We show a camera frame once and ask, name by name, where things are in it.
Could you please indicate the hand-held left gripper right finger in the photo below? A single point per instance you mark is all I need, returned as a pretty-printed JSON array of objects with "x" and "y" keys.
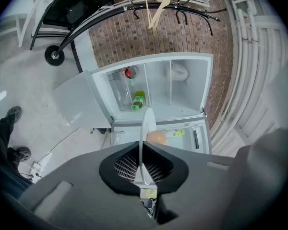
[{"x": 201, "y": 188}]

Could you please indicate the dark sauce bottle red cap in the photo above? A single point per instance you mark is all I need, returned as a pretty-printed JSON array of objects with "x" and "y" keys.
[{"x": 130, "y": 72}]

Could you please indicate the black coat rack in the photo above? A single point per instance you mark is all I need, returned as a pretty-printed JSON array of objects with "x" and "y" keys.
[{"x": 96, "y": 20}]

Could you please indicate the small yellow-green items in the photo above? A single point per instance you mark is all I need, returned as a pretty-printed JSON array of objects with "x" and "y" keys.
[{"x": 176, "y": 133}]

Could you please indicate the wooden clothes hanger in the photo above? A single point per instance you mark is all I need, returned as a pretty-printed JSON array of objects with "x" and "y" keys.
[{"x": 158, "y": 11}]

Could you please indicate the clear plastic bag of food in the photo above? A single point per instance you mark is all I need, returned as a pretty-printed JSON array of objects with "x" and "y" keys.
[{"x": 178, "y": 72}]

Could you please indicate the person's black trouser leg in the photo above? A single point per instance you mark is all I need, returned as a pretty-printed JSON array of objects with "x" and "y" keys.
[{"x": 0, "y": 152}]

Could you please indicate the white power strip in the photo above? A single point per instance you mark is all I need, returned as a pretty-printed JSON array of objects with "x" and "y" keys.
[{"x": 42, "y": 163}]

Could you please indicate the white table frame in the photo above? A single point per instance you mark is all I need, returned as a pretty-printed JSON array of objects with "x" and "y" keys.
[{"x": 21, "y": 20}]

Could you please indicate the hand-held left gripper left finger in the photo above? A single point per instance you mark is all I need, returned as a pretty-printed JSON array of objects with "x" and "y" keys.
[{"x": 81, "y": 188}]

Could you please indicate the green drink bottle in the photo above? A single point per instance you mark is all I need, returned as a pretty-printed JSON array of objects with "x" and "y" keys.
[{"x": 138, "y": 99}]

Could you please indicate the white wall pipes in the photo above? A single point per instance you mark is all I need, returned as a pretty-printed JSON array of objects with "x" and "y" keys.
[{"x": 252, "y": 68}]

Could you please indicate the brown egg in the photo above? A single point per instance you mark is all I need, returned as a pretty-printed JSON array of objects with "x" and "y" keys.
[{"x": 158, "y": 138}]

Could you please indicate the black chair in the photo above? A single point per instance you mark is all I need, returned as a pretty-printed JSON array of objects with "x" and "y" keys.
[{"x": 72, "y": 7}]

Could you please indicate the white small fridge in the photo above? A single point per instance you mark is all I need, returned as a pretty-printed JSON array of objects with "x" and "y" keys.
[{"x": 158, "y": 90}]

